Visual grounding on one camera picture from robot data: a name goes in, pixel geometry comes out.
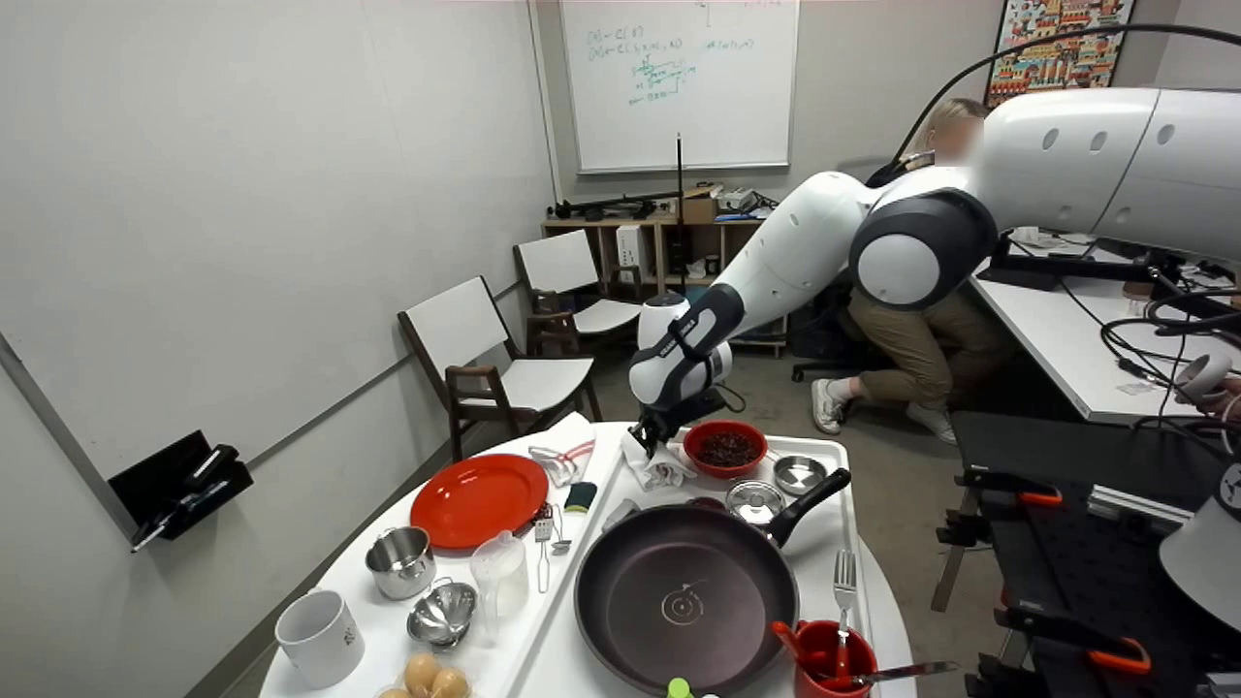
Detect teal and white bar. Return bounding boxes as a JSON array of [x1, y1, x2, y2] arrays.
[[1081, 480, 1202, 530]]

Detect black workbench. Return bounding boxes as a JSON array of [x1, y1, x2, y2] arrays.
[[947, 408, 1241, 698]]

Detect white towel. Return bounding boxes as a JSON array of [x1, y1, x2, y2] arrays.
[[618, 429, 688, 495]]

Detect orange-handled black clamp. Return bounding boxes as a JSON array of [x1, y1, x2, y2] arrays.
[[953, 461, 1072, 517], [995, 598, 1158, 681]]

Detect white paper napkin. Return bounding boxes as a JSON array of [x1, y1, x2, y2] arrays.
[[523, 408, 600, 459]]

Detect blonde person in black top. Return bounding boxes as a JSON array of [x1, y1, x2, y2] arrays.
[[810, 93, 1038, 437]]

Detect red plate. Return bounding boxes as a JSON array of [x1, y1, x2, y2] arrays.
[[407, 451, 556, 557]]

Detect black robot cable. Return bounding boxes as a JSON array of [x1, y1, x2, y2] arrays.
[[883, 18, 1241, 179]]

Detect orange spatula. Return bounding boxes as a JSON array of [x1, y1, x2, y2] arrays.
[[769, 617, 810, 669]]

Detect grey lamp shade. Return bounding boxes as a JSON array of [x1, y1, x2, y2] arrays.
[[1156, 495, 1241, 634]]

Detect metal peeler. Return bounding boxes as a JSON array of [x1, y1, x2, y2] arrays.
[[526, 512, 560, 601]]

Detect colourful wall poster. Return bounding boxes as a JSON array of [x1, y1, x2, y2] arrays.
[[980, 0, 1141, 110]]

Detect wide steel bowl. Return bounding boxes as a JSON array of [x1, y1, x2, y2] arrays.
[[769, 455, 834, 501]]

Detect red utensil cup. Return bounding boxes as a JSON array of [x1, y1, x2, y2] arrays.
[[786, 617, 883, 698]]

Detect red bowl of coffee beans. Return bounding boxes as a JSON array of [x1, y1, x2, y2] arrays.
[[677, 415, 770, 484]]

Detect white plastic tray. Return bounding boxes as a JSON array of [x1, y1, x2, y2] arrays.
[[501, 429, 914, 698]]

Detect clear plastic spoon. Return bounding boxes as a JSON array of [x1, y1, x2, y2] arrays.
[[831, 495, 865, 642]]

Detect clear plastic cup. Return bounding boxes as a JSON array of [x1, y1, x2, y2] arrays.
[[468, 530, 535, 629]]

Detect black-handled utensil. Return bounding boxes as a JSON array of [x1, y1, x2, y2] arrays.
[[826, 660, 950, 691]]

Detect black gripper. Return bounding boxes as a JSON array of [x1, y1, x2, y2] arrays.
[[624, 381, 732, 465]]

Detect dark frying pan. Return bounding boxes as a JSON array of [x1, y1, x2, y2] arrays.
[[574, 465, 856, 698]]

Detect black desk cables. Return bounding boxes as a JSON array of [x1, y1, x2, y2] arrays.
[[1053, 249, 1241, 437]]

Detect black wall holder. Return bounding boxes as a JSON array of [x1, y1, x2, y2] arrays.
[[106, 427, 260, 557]]

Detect white desk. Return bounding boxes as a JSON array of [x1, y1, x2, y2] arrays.
[[964, 225, 1241, 429]]

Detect white mug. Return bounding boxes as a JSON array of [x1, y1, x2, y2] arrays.
[[270, 584, 367, 694]]

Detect whiteboard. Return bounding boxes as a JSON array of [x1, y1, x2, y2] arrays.
[[556, 0, 805, 179]]

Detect dark chair with white seat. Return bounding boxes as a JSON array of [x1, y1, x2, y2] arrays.
[[401, 272, 606, 465], [513, 225, 651, 360]]

